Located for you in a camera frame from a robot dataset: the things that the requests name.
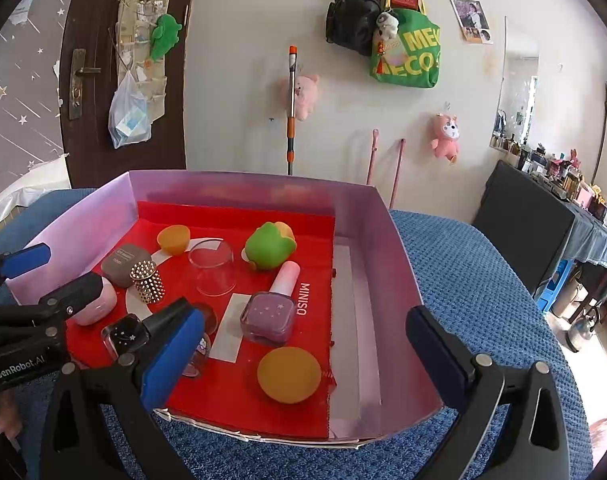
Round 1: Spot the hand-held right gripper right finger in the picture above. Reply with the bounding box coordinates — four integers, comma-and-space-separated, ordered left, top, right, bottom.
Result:
406, 305, 571, 480

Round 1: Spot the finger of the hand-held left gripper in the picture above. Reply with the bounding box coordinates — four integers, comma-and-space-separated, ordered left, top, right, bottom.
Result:
0, 272, 104, 330
0, 242, 52, 308

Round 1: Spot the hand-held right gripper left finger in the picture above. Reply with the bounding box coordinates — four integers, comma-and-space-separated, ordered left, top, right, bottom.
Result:
40, 297, 206, 480

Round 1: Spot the black starred nail polish bottle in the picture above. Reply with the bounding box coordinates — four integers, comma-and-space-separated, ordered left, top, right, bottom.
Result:
100, 312, 154, 361

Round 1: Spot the pink cardboard box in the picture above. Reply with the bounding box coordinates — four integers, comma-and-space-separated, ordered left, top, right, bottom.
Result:
6, 170, 444, 448

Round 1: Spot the person's left hand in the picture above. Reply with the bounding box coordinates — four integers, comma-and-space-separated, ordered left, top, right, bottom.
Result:
0, 394, 23, 436

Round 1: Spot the pink white earbud case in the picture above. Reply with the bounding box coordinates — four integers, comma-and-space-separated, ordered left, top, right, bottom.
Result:
72, 277, 118, 327

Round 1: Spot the brown rounded case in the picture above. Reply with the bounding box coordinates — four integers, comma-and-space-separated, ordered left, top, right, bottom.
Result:
100, 243, 153, 289

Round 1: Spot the red paper liner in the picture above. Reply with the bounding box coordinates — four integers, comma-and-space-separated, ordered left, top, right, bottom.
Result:
66, 201, 337, 443

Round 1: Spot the gold studded cylinder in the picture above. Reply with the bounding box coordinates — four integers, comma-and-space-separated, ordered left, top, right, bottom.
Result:
130, 260, 166, 303

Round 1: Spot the white plastic sheet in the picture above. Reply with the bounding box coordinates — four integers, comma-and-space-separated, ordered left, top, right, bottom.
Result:
0, 155, 74, 233

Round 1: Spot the small orange cup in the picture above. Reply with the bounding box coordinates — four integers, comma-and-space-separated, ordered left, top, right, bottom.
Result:
156, 224, 191, 255

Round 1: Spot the purple nail polish pink cap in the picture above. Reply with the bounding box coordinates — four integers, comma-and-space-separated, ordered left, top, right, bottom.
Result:
240, 261, 301, 347

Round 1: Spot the clear plastic cup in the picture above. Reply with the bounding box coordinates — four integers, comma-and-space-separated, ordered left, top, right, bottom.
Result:
188, 240, 236, 297

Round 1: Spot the round orange sponge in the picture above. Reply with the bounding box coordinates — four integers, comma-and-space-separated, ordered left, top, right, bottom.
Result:
256, 346, 323, 403

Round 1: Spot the dark brown door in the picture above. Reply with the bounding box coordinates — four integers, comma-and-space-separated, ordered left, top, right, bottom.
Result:
60, 0, 201, 188

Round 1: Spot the blue stool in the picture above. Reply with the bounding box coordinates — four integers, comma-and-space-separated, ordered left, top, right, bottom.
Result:
536, 259, 569, 316

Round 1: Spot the metal kettle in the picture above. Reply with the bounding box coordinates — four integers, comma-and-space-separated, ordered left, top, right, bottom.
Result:
566, 305, 601, 353

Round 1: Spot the black covered side table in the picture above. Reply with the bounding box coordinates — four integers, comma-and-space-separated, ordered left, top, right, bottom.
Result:
471, 160, 577, 297

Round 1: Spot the starry grey curtain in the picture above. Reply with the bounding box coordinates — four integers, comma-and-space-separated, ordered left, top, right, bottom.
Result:
0, 0, 84, 211

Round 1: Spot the clear plastic bag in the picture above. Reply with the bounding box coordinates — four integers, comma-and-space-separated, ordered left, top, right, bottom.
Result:
108, 71, 151, 150

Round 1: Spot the pink stick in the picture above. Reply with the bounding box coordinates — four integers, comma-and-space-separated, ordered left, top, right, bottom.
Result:
366, 129, 381, 186
389, 138, 407, 209

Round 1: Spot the grey blue table cloth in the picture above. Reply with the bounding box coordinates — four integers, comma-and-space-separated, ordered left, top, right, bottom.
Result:
566, 200, 607, 273

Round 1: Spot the row of cosmetic bottles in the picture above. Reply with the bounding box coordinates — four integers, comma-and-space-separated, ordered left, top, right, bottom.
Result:
503, 142, 607, 233

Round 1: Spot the pink fox plush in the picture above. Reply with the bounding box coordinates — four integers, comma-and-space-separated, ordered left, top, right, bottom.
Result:
430, 112, 461, 163

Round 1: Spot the green plush toy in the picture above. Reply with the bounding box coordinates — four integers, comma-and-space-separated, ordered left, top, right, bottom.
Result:
150, 13, 183, 61

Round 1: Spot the beige hanging organizer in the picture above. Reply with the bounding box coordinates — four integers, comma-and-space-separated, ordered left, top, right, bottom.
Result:
114, 0, 170, 123

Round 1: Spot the pink bear plush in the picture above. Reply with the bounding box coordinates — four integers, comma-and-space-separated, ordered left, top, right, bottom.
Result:
276, 74, 321, 121

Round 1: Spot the green tote bag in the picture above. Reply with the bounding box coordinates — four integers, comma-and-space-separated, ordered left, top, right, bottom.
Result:
369, 7, 441, 90

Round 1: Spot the pink round charm tassel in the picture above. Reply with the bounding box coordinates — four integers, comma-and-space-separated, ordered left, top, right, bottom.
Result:
372, 39, 407, 77

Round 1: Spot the black backpack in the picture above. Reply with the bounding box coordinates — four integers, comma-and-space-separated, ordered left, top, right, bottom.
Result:
326, 0, 384, 57

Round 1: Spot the brass door handle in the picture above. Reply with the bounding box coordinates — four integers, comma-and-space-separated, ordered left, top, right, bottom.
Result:
68, 48, 103, 121

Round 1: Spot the mop handle with orange grips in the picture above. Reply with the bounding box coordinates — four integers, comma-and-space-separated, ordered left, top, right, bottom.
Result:
284, 45, 299, 176

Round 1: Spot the wall mirror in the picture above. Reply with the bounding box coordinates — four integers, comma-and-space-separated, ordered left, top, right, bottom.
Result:
489, 16, 540, 153

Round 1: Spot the small white plush keychain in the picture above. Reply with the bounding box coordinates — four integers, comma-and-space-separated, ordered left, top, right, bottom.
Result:
375, 10, 401, 40

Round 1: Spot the wall photo poster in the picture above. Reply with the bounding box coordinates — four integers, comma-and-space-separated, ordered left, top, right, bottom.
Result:
451, 0, 494, 45

